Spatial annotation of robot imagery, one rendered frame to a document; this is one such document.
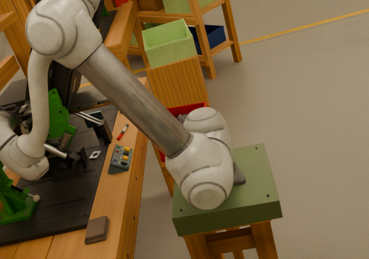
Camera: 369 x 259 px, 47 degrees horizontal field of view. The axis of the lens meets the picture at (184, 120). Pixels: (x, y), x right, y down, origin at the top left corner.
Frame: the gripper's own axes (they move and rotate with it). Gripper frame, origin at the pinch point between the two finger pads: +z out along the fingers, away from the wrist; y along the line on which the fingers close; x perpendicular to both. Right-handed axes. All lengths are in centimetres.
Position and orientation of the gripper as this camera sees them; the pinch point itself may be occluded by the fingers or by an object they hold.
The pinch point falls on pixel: (27, 110)
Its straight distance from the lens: 190.4
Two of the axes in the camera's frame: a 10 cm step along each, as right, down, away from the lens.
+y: -8.5, -5.2, -0.8
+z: 0.6, -2.5, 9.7
